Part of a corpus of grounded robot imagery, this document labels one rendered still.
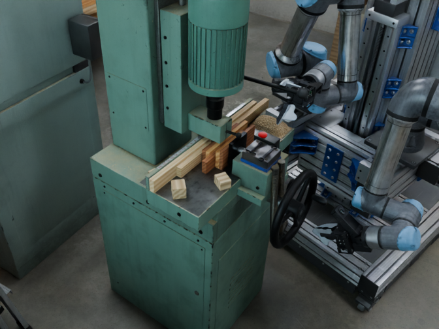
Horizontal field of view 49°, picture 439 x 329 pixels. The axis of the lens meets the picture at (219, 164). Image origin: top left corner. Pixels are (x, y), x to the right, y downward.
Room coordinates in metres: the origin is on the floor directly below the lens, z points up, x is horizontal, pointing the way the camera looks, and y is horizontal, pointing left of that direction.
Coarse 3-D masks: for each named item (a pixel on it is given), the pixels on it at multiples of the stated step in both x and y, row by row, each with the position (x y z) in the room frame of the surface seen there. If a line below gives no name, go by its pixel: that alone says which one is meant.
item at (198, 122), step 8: (192, 112) 1.38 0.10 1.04; (200, 112) 1.38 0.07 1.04; (192, 120) 1.37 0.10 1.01; (200, 120) 1.35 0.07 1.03; (208, 120) 1.34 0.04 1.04; (216, 120) 1.34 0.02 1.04; (224, 120) 1.34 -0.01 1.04; (192, 128) 1.37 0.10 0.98; (200, 128) 1.35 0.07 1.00; (208, 128) 1.33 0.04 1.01; (216, 128) 1.31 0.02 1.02; (224, 128) 1.32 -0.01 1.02; (208, 136) 1.33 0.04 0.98; (216, 136) 1.31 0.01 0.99; (224, 136) 1.32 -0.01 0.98
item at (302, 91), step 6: (246, 78) 1.45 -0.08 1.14; (252, 78) 1.44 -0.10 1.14; (264, 84) 1.41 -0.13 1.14; (270, 84) 1.40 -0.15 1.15; (276, 84) 1.39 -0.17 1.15; (282, 90) 1.38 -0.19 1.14; (288, 90) 1.36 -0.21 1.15; (294, 90) 1.35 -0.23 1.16; (300, 90) 1.34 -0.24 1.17; (306, 90) 1.34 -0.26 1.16; (300, 96) 1.33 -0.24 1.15; (306, 96) 1.33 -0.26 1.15
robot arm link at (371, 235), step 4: (368, 228) 1.09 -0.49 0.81; (372, 228) 1.09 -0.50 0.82; (376, 228) 1.08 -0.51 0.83; (368, 232) 1.08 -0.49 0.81; (372, 232) 1.07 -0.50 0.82; (376, 232) 1.07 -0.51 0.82; (368, 236) 1.07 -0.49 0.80; (372, 236) 1.06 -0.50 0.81; (376, 236) 1.05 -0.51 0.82; (368, 240) 1.06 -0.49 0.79; (372, 240) 1.05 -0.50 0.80; (376, 240) 1.05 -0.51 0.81; (368, 244) 1.06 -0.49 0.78; (372, 244) 1.05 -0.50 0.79; (376, 244) 1.04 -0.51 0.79; (372, 248) 1.06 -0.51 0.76; (376, 248) 1.05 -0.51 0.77; (380, 248) 1.04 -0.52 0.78
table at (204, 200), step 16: (288, 144) 1.48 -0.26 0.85; (176, 176) 1.20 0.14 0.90; (192, 176) 1.20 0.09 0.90; (208, 176) 1.21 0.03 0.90; (160, 192) 1.12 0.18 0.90; (192, 192) 1.13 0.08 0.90; (208, 192) 1.13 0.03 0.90; (224, 192) 1.14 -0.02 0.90; (240, 192) 1.18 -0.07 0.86; (160, 208) 1.10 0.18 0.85; (176, 208) 1.06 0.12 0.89; (192, 208) 1.05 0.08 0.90; (208, 208) 1.06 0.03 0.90; (192, 224) 1.03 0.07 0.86
